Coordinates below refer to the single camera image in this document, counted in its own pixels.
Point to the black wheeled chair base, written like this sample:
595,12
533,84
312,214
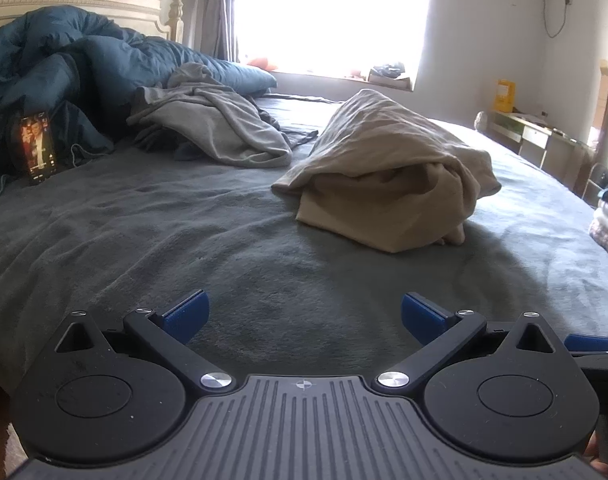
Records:
601,180

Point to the smartphone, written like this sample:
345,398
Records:
33,147

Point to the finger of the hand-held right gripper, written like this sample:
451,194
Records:
589,343

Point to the beige pants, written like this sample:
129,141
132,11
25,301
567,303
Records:
384,170

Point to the blue duvet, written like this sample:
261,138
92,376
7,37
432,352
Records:
83,60

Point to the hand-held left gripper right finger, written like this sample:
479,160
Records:
424,310

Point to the white desk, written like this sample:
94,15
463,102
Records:
539,142

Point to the orange item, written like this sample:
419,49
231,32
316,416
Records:
261,63

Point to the person's right hand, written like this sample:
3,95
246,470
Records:
593,452

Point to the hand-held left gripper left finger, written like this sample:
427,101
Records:
186,312

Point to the cardboard plank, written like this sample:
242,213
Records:
606,105

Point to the window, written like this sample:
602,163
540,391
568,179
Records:
329,15

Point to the yellow box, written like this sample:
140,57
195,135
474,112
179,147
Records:
505,95

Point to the grey curtain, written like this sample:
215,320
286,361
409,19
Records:
216,5

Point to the grey garment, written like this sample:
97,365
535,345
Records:
218,120

